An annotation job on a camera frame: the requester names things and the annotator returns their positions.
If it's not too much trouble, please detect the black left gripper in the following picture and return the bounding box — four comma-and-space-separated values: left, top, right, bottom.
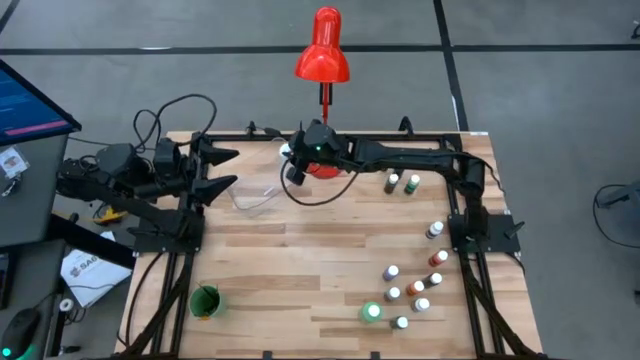
149, 134, 240, 206

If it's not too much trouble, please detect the green plastic cup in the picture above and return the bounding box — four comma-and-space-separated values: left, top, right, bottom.
188, 282, 227, 321

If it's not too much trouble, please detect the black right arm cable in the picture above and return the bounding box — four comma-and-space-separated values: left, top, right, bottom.
279, 159, 364, 207

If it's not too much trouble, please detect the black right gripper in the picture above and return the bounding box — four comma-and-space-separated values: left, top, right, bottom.
286, 118, 351, 186

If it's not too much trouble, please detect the computer monitor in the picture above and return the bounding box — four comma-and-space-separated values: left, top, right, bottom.
0, 59, 82, 147

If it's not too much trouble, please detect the white paper booklet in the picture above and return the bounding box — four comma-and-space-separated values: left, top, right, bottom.
59, 230, 133, 309

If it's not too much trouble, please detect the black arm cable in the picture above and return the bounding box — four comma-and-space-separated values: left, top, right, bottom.
279, 159, 364, 207
132, 93, 219, 151

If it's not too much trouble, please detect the black support beam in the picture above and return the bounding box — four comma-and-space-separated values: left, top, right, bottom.
47, 213, 136, 269

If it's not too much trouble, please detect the black computer mouse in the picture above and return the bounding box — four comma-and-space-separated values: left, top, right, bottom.
0, 307, 41, 360

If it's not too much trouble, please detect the red desk lamp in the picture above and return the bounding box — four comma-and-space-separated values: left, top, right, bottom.
293, 5, 351, 180

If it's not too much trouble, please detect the large light green bottle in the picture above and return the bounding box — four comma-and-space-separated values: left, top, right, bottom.
360, 300, 384, 324

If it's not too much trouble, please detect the thin dark paintbrush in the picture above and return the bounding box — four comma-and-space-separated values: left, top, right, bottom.
197, 282, 219, 307

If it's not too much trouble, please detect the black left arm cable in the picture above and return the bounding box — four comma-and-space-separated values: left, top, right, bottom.
132, 93, 219, 151

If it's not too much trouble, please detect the grey chair base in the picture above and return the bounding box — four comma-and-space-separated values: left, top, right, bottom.
597, 180, 640, 211

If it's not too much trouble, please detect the white label card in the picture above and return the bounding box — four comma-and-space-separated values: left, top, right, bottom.
0, 145, 30, 180

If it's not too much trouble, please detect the clear plastic bin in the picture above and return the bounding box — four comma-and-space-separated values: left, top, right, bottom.
217, 137, 307, 217

